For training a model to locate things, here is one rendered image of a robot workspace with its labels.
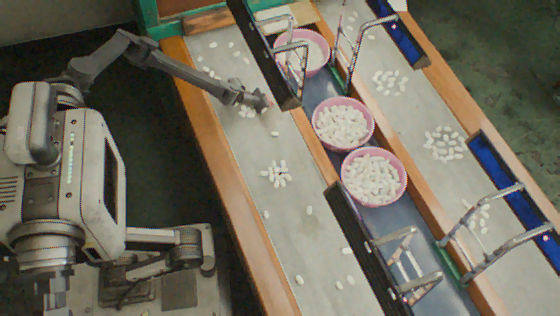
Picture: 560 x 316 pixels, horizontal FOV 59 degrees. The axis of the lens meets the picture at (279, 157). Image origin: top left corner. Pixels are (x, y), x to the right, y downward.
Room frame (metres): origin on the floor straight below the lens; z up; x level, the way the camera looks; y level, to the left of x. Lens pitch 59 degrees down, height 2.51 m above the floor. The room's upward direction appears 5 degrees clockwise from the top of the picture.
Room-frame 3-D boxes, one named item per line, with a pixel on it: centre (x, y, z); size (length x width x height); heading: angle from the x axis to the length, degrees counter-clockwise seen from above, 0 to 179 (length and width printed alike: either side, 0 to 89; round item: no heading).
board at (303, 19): (1.83, 0.04, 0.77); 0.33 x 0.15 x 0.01; 117
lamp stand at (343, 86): (1.57, -0.32, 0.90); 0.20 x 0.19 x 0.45; 27
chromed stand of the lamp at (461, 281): (0.71, -0.76, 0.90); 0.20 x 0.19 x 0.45; 27
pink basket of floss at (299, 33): (1.63, -0.06, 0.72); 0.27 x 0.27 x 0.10
